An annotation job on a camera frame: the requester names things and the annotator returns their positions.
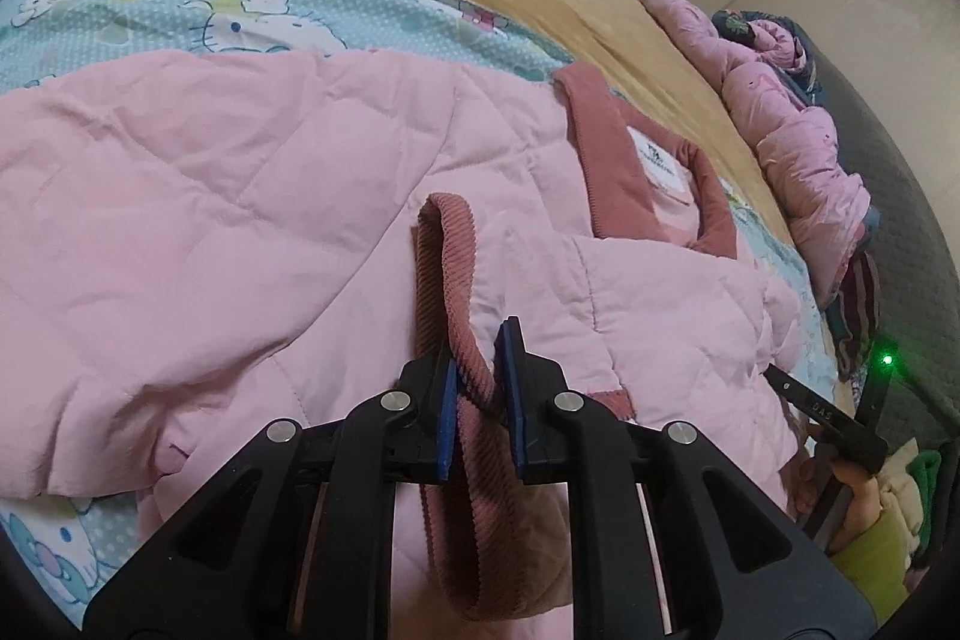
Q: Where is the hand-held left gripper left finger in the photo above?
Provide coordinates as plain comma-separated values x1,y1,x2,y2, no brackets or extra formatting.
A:
82,351,460,640

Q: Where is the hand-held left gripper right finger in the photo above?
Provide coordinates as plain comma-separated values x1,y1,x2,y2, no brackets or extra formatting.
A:
499,316,878,640

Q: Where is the pink quilted jacket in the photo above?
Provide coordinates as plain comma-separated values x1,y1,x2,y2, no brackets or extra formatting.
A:
0,47,818,640

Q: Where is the person's right forearm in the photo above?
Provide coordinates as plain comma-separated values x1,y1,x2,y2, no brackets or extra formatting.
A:
829,516,935,607

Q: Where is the person's right hand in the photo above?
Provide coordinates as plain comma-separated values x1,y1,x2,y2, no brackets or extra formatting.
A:
793,441,882,551

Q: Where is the cream cloth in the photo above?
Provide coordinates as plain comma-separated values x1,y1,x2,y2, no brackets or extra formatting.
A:
876,458,935,540

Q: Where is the green cloth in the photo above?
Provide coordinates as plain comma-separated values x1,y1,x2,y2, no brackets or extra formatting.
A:
910,449,947,502

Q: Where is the striped pillow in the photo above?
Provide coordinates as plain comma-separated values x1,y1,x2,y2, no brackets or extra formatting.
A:
825,250,882,382

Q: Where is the grey quilted headboard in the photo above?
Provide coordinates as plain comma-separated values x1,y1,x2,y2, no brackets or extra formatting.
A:
810,40,960,450

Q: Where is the pink floral duvet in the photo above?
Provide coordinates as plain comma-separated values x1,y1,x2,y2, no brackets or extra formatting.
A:
637,0,882,311

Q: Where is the blue cartoon cat blanket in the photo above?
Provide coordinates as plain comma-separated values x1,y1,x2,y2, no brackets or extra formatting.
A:
0,0,837,611

